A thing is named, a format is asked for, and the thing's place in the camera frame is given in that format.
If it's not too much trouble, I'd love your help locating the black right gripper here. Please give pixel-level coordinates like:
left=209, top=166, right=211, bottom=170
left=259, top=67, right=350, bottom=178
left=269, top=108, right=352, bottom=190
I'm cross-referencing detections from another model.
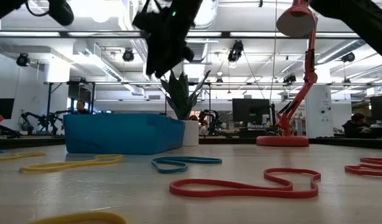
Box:
left=146, top=0, right=204, bottom=78

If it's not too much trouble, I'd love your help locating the teal plastic bin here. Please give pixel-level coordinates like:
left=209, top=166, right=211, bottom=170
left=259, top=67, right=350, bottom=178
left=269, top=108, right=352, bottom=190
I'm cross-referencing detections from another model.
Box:
left=63, top=113, right=185, bottom=156

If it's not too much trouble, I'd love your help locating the yellow rubber band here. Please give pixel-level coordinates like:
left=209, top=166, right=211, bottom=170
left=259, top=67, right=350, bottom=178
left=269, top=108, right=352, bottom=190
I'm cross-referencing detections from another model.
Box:
left=0, top=151, right=46, bottom=162
left=19, top=154, right=124, bottom=174
left=28, top=211, right=128, bottom=224

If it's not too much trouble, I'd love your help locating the teal rubber band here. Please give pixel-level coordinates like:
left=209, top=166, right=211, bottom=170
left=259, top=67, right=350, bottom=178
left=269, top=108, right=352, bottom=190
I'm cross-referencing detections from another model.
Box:
left=151, top=156, right=223, bottom=174

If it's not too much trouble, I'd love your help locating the red rubber band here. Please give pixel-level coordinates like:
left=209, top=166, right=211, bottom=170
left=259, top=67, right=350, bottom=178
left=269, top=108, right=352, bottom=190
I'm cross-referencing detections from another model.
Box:
left=344, top=157, right=382, bottom=178
left=169, top=167, right=322, bottom=199

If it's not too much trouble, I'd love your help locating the green snake plant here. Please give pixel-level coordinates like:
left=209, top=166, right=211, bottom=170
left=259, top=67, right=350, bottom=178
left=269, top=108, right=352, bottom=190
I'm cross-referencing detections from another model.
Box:
left=159, top=70, right=212, bottom=121

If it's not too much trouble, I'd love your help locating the white plant pot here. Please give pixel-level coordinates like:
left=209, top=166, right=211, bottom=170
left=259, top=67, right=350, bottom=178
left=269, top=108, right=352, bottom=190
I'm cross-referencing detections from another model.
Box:
left=181, top=120, right=200, bottom=147

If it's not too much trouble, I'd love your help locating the black overhead rig beam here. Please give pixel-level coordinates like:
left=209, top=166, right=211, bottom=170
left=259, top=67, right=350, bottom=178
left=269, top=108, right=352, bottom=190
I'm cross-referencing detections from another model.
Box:
left=0, top=30, right=366, bottom=39

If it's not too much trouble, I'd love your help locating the black computer monitor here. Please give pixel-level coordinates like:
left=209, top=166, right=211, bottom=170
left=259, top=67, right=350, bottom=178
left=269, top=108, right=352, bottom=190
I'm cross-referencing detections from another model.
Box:
left=231, top=98, right=271, bottom=124
left=370, top=95, right=382, bottom=127
left=0, top=98, right=15, bottom=120

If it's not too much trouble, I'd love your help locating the person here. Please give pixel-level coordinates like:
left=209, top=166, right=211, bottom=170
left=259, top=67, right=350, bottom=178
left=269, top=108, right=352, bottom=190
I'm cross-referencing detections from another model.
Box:
left=75, top=100, right=91, bottom=115
left=342, top=112, right=371, bottom=139

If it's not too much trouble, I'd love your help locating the red desk lamp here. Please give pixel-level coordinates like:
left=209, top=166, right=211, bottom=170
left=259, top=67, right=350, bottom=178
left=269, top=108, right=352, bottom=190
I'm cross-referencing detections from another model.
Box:
left=256, top=0, right=322, bottom=147

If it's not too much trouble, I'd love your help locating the white pillar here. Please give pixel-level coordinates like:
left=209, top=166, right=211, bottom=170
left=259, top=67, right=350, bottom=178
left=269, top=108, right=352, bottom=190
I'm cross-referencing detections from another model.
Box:
left=305, top=85, right=334, bottom=139

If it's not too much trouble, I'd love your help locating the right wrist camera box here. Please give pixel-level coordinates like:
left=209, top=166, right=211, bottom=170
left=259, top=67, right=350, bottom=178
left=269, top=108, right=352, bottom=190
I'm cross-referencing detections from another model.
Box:
left=131, top=2, right=154, bottom=32

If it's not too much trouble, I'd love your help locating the silver ceiling air duct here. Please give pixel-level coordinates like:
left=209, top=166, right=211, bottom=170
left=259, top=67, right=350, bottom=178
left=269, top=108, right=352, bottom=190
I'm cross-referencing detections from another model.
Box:
left=190, top=0, right=220, bottom=63

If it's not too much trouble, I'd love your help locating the black background station frame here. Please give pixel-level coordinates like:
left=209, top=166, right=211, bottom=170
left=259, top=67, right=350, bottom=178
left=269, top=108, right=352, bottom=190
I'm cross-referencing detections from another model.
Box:
left=43, top=80, right=97, bottom=136

